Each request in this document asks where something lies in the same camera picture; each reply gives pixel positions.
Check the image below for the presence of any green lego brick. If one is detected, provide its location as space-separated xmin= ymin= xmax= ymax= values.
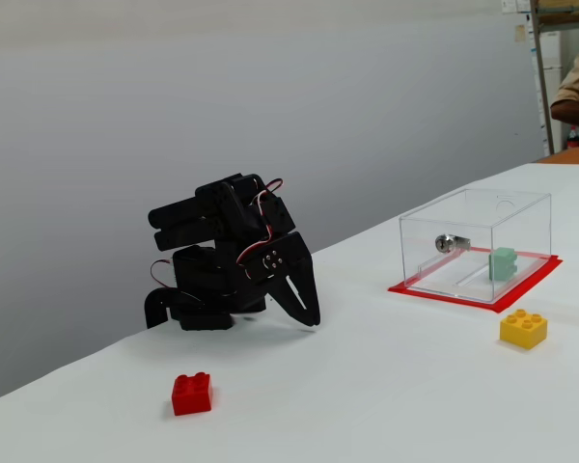
xmin=488 ymin=247 xmax=521 ymax=283

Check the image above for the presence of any white cabinet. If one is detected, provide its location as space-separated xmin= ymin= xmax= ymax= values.
xmin=530 ymin=31 xmax=563 ymax=146

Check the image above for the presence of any red lego brick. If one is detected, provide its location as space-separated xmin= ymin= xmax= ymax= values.
xmin=171 ymin=371 xmax=214 ymax=417

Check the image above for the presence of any yellow lego brick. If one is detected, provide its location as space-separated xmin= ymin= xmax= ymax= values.
xmin=499 ymin=308 xmax=549 ymax=349

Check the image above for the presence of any metal shelf rack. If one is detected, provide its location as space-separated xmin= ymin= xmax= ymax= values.
xmin=529 ymin=0 xmax=579 ymax=155

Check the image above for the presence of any red tape square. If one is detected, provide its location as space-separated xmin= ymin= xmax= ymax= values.
xmin=387 ymin=245 xmax=564 ymax=314

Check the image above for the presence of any black table clamp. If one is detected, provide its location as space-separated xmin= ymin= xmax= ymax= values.
xmin=143 ymin=287 xmax=176 ymax=330

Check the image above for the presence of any person's forearm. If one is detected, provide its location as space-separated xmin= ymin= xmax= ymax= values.
xmin=550 ymin=97 xmax=579 ymax=128

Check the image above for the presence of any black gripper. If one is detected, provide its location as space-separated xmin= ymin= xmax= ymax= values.
xmin=246 ymin=231 xmax=321 ymax=328

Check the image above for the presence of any red white wrist cable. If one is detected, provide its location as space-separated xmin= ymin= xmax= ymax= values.
xmin=250 ymin=177 xmax=285 ymax=209

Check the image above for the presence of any transparent plastic box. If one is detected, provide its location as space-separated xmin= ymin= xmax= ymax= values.
xmin=398 ymin=187 xmax=552 ymax=304

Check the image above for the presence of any red white base cable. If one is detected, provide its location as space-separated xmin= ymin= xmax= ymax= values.
xmin=149 ymin=259 xmax=176 ymax=291

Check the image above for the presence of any silver cam lock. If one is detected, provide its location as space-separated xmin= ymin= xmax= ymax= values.
xmin=433 ymin=233 xmax=472 ymax=255

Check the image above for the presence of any red white gripper cable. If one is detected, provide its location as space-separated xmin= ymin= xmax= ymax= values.
xmin=235 ymin=206 xmax=277 ymax=267

